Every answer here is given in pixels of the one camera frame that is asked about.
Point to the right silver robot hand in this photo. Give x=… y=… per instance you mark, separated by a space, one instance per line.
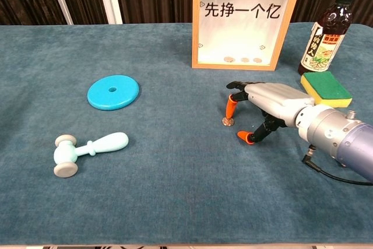
x=277 y=97

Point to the silver coin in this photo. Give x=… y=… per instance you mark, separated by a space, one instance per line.
x=244 y=60
x=228 y=59
x=256 y=60
x=230 y=123

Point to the green yellow sponge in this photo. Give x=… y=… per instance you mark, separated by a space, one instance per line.
x=329 y=85

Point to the dark sauce bottle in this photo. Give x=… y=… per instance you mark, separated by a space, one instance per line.
x=323 y=45

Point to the blue velvet tablecloth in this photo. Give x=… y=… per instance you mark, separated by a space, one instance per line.
x=175 y=173

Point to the blue disc with hole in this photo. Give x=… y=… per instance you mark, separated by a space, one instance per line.
x=122 y=96

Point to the light blue toy hammer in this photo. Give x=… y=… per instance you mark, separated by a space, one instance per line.
x=68 y=152

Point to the wooden frame coin bank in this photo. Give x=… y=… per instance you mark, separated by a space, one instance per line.
x=239 y=36

